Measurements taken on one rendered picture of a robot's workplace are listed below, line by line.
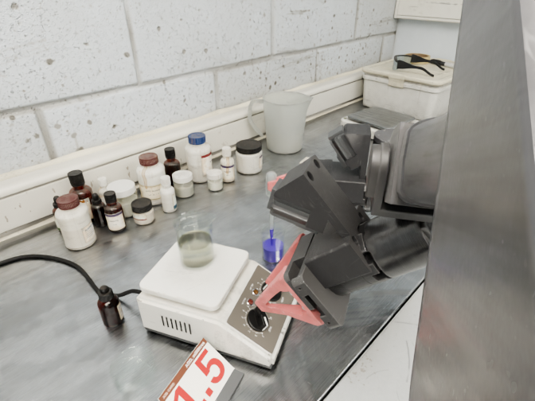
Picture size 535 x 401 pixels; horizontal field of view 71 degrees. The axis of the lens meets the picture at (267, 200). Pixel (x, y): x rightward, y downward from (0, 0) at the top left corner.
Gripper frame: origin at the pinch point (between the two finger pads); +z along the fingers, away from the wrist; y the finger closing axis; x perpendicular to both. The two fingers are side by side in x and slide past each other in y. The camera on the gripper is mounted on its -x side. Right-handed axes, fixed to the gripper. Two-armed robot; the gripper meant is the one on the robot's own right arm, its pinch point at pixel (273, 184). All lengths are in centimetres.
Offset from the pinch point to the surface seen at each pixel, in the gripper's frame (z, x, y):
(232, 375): 0.9, 14.7, 24.5
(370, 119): -20, 10, -66
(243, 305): 0.9, 9.0, 17.9
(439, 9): -44, -17, -116
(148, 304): 13.4, 8.5, 20.5
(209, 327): 4.4, 9.6, 21.8
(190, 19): 28, -20, -41
